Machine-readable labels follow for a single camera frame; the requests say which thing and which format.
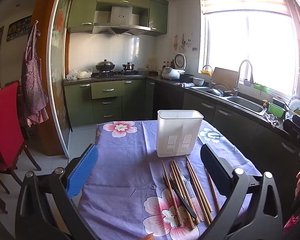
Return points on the checkered apron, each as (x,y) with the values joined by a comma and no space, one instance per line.
(33,85)

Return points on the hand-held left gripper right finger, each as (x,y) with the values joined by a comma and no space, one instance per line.
(213,170)

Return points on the dark pan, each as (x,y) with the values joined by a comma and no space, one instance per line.
(215,91)

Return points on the green upper cabinets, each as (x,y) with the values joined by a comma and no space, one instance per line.
(82,10)

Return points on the light wooden chopstick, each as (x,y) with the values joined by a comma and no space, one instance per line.
(202,205)
(205,197)
(213,192)
(190,218)
(178,170)

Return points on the green plastic basin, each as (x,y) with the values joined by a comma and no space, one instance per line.
(276,110)

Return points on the round white appliance lid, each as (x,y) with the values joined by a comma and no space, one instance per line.
(180,61)

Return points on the purple floral tablecloth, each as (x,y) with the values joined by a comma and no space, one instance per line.
(125,170)

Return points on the wall hangings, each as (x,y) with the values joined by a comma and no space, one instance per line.
(182,42)

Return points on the person's right forearm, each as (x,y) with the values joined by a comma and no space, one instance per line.
(292,222)

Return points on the white plates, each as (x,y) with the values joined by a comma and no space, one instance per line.
(295,103)

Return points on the brown cutting board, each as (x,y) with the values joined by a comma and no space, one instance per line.
(225,76)

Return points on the white bowl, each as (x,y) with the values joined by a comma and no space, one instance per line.
(198,81)

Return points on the steel range hood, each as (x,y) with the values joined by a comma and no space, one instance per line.
(121,17)

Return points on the window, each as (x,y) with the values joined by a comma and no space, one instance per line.
(252,45)

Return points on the steel kitchen faucet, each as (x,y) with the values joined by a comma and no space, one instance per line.
(240,67)

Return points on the sliding glass door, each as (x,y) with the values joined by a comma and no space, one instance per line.
(57,55)

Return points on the green lower cabinets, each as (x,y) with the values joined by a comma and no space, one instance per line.
(107,97)

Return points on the white rice cooker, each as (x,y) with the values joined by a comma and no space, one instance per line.
(171,73)

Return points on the metal spoon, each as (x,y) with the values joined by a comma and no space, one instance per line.
(186,178)

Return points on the dark sauce bottles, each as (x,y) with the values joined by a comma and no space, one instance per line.
(168,66)

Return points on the steel sink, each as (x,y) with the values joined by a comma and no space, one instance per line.
(247,104)

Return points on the black wok with lid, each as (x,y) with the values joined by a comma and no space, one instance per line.
(105,66)

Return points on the gas stove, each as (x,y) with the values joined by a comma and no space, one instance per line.
(120,74)

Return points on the plastic bag with yellow food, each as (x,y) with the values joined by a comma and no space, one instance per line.
(83,74)

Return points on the person's left hand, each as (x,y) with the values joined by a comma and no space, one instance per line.
(148,237)

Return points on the red chair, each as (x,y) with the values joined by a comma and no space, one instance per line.
(5,130)

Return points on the small dark pot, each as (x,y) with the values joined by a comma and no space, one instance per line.
(128,67)

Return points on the yellow basket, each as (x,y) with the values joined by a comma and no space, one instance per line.
(206,72)

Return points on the striped window blind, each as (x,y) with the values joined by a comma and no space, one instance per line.
(245,1)

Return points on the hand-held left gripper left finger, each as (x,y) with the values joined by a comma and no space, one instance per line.
(82,172)

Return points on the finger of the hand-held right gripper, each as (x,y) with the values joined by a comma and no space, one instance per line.
(292,130)

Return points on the white plastic utensil holder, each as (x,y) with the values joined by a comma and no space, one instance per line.
(176,132)

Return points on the white plastic bag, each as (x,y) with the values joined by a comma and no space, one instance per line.
(71,75)

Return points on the grey patterned rag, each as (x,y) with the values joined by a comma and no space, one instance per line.
(272,120)

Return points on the green containers on sill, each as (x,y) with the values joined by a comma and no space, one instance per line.
(261,87)

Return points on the green cabinets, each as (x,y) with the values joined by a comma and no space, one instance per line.
(82,10)
(107,97)

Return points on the black cooking pot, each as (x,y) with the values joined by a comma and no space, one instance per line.
(187,78)

